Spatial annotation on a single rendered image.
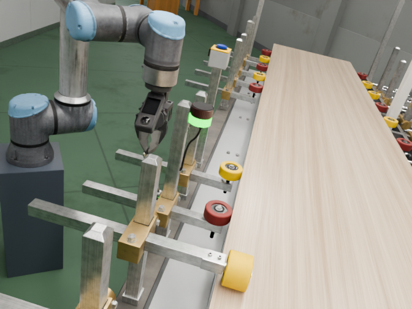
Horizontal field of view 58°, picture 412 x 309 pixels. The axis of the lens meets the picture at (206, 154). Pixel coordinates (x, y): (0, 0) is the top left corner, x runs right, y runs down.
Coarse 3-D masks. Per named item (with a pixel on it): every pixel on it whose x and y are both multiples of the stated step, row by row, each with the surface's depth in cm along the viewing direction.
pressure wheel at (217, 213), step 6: (210, 204) 107; (216, 204) 108; (222, 204) 108; (228, 204) 109; (204, 210) 107; (210, 210) 105; (216, 210) 106; (222, 210) 106; (228, 210) 106; (204, 216) 106; (210, 216) 104; (216, 216) 103; (222, 216) 103; (228, 216) 104; (210, 222) 104; (216, 222) 104; (222, 222) 104; (228, 222) 106; (210, 234) 111
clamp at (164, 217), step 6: (162, 198) 111; (174, 198) 112; (180, 198) 117; (156, 204) 108; (162, 204) 109; (168, 204) 109; (174, 204) 112; (156, 210) 106; (168, 210) 107; (162, 216) 106; (168, 216) 106; (162, 222) 106; (168, 222) 109
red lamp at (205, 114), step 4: (192, 104) 98; (192, 108) 97; (192, 112) 97; (196, 112) 96; (200, 112) 95; (204, 112) 95; (208, 112) 96; (212, 112) 97; (196, 116) 96; (200, 116) 96; (204, 116) 96; (208, 116) 97
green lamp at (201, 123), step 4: (192, 116) 97; (192, 120) 98; (196, 120) 97; (200, 120) 97; (204, 120) 97; (208, 120) 97; (192, 124) 98; (196, 124) 97; (200, 124) 97; (204, 124) 97; (208, 124) 98
